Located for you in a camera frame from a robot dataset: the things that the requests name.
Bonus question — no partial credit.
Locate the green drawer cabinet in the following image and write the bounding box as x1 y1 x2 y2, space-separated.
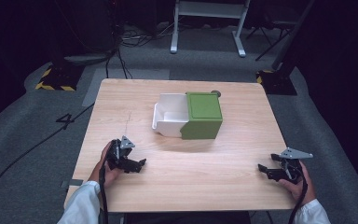
180 91 224 141

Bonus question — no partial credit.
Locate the long black floor cable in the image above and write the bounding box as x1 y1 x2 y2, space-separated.
0 103 95 209

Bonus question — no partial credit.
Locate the person's left hand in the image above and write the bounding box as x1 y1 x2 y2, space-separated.
88 141 124 189

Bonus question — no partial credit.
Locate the grey tape strip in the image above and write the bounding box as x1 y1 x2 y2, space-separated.
60 178 85 189

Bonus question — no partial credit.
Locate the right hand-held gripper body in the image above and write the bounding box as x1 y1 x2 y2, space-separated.
277 147 314 185

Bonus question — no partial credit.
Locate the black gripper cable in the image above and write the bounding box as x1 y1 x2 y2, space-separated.
288 174 310 224
98 160 110 224

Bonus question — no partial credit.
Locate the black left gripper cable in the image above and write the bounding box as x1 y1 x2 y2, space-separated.
98 160 110 224

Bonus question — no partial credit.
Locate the black stand with hazard-striped base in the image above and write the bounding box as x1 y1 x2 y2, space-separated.
34 0 86 92
255 0 317 96

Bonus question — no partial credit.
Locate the black folding tripod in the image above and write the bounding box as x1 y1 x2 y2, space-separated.
246 8 296 63

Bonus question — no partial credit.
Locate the person's right hand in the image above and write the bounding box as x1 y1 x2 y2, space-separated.
278 161 318 206

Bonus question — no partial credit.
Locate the white metal desk frame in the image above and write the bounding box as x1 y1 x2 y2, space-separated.
170 0 252 59

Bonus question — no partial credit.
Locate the bundle of black floor cables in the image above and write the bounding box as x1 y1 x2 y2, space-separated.
104 26 175 80

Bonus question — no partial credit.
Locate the white plastic drawer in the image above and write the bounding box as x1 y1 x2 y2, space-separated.
151 92 190 138

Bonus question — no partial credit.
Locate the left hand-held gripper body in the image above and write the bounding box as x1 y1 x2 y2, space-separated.
106 135 136 171

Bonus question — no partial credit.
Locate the grey round stand base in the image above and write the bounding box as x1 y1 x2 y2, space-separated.
62 51 119 67

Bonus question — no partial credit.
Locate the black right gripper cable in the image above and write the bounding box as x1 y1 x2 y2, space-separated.
288 174 310 224

